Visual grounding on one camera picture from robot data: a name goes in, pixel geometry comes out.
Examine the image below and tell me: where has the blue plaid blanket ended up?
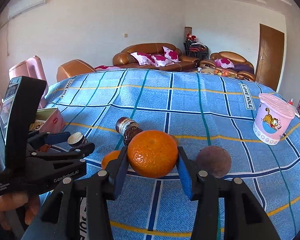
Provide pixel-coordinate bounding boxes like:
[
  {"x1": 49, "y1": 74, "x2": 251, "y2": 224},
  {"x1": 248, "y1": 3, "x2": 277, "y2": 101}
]
[{"x1": 0, "y1": 69, "x2": 300, "y2": 240}]

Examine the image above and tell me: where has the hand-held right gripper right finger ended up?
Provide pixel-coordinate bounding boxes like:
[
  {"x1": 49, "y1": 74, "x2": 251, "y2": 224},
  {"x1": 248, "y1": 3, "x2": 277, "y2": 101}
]
[{"x1": 176, "y1": 145, "x2": 282, "y2": 240}]

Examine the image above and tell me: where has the small orange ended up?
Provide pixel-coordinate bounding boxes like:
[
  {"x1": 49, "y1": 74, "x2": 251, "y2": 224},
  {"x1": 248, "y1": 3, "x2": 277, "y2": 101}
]
[{"x1": 101, "y1": 150, "x2": 122, "y2": 170}]

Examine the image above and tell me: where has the pink electric kettle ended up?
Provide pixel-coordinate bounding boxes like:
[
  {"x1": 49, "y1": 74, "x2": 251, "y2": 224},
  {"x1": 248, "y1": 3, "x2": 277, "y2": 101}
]
[{"x1": 9, "y1": 55, "x2": 49, "y2": 109}]

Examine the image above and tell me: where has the brown round fruit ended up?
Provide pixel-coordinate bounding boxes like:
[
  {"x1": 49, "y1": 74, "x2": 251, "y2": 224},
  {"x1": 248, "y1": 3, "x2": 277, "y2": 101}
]
[{"x1": 195, "y1": 145, "x2": 232, "y2": 178}]

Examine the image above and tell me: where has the large orange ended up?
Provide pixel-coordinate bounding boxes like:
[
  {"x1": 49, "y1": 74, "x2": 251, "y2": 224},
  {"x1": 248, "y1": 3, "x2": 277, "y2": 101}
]
[{"x1": 127, "y1": 130, "x2": 178, "y2": 178}]

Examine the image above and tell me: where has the pink bucket with cat print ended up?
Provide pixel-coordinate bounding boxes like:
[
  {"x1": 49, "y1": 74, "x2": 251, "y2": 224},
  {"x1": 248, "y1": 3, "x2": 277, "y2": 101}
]
[{"x1": 252, "y1": 93, "x2": 296, "y2": 145}]

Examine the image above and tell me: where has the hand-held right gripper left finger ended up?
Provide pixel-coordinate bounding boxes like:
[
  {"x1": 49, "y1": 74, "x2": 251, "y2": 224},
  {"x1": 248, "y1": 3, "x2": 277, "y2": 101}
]
[{"x1": 41, "y1": 145, "x2": 129, "y2": 240}]

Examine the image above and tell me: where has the white pillow with magenta flowers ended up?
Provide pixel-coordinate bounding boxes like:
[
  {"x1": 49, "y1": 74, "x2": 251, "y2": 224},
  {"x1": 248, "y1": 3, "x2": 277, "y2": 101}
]
[
  {"x1": 163, "y1": 46, "x2": 180, "y2": 62},
  {"x1": 150, "y1": 54, "x2": 174, "y2": 67},
  {"x1": 214, "y1": 58, "x2": 235, "y2": 68},
  {"x1": 130, "y1": 52, "x2": 155, "y2": 67}
]

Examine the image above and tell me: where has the brown leather loveseat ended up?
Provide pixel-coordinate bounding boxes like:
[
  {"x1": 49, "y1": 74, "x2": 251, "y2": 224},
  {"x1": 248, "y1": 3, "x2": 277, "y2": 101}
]
[{"x1": 199, "y1": 51, "x2": 255, "y2": 82}]

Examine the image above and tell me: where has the pile of fruit on table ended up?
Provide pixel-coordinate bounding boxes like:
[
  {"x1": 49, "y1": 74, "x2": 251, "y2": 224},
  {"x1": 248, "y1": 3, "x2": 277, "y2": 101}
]
[{"x1": 214, "y1": 69, "x2": 237, "y2": 77}]

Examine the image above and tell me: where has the white air conditioner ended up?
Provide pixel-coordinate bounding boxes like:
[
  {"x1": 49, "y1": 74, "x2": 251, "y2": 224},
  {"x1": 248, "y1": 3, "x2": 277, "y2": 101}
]
[{"x1": 9, "y1": 0, "x2": 47, "y2": 19}]

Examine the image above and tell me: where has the purple throw blanket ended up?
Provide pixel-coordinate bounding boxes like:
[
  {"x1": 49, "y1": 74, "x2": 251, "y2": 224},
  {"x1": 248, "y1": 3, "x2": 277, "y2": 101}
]
[{"x1": 231, "y1": 64, "x2": 255, "y2": 74}]

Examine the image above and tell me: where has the person's left hand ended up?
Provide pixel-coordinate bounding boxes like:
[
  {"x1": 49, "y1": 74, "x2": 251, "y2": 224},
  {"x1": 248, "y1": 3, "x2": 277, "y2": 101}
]
[{"x1": 0, "y1": 192, "x2": 40, "y2": 228}]

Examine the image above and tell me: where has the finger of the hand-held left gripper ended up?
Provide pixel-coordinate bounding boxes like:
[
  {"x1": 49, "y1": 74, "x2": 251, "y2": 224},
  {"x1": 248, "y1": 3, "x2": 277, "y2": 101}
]
[
  {"x1": 27, "y1": 131, "x2": 71, "y2": 153},
  {"x1": 26, "y1": 142, "x2": 95, "y2": 163}
]

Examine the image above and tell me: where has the dark brown shiny object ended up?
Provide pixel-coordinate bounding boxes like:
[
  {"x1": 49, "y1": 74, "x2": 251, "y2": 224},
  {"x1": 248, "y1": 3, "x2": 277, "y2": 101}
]
[{"x1": 115, "y1": 117, "x2": 143, "y2": 147}]

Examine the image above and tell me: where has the stack of dark chairs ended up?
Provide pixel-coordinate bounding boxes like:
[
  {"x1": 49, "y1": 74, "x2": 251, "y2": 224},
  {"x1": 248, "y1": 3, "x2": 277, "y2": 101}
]
[{"x1": 184, "y1": 40, "x2": 209, "y2": 60}]

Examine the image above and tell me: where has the pink floral bedding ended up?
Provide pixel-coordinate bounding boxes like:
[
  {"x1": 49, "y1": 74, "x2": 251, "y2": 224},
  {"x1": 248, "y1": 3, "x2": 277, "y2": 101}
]
[{"x1": 94, "y1": 64, "x2": 130, "y2": 71}]

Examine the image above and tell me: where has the brown leather sofa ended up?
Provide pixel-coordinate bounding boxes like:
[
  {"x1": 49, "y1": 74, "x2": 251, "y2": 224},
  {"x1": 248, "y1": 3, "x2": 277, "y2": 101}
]
[{"x1": 112, "y1": 43, "x2": 200, "y2": 72}]

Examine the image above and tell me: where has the coffee table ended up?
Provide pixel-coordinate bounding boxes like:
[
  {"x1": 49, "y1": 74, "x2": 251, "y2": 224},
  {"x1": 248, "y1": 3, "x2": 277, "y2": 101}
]
[{"x1": 190, "y1": 67, "x2": 238, "y2": 78}]

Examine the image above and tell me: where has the pink tin box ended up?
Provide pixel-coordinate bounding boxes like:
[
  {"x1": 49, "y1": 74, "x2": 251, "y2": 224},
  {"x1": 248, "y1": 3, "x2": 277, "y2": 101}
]
[{"x1": 29, "y1": 107, "x2": 65, "y2": 137}]

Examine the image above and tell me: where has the brown wooden door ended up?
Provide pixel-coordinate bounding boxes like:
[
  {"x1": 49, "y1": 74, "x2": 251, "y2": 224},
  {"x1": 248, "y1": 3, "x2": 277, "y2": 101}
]
[{"x1": 255, "y1": 23, "x2": 285, "y2": 92}]

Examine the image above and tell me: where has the brown leather armchair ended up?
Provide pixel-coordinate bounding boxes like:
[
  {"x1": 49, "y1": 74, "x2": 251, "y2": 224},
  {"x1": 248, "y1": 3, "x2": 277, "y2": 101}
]
[{"x1": 57, "y1": 59, "x2": 97, "y2": 82}]

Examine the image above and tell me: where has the small jar with tan end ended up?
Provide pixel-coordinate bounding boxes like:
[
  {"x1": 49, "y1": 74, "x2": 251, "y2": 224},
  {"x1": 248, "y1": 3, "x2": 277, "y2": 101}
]
[{"x1": 67, "y1": 132, "x2": 88, "y2": 147}]

